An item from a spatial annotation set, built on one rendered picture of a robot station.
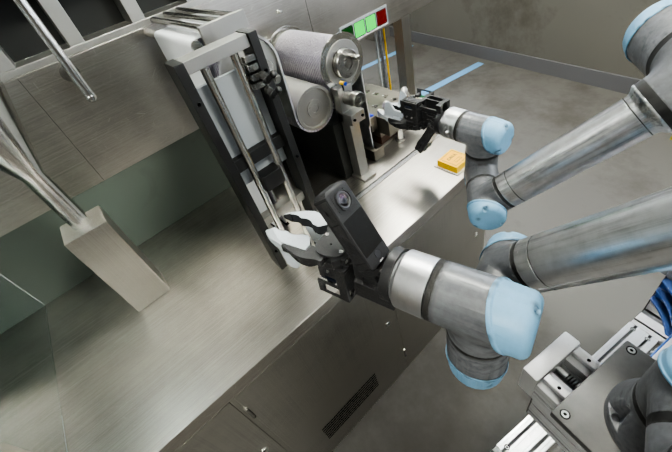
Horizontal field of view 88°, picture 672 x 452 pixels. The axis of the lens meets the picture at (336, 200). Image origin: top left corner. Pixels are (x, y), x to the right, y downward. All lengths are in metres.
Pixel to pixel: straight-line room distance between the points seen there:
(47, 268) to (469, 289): 1.12
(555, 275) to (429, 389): 1.24
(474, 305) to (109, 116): 0.98
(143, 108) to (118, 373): 0.67
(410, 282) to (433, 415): 1.27
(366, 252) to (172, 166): 0.87
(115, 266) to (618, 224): 0.94
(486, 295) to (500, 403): 1.30
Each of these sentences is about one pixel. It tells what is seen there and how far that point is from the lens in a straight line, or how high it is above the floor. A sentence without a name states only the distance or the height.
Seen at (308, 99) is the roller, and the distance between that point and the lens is 0.95.
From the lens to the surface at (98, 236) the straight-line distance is 0.93.
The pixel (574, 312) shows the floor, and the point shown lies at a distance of 1.92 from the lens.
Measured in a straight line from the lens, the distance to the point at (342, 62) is 0.96.
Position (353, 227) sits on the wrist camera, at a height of 1.29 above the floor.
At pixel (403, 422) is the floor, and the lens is 1.65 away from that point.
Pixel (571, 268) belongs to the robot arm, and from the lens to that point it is 0.49.
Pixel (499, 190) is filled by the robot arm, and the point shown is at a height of 1.07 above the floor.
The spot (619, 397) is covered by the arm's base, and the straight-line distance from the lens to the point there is 0.82.
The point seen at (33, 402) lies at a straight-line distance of 1.00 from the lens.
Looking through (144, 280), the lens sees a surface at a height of 0.98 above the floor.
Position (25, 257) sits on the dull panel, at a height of 1.06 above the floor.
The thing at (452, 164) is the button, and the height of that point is 0.92.
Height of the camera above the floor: 1.59
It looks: 41 degrees down
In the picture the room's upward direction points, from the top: 17 degrees counter-clockwise
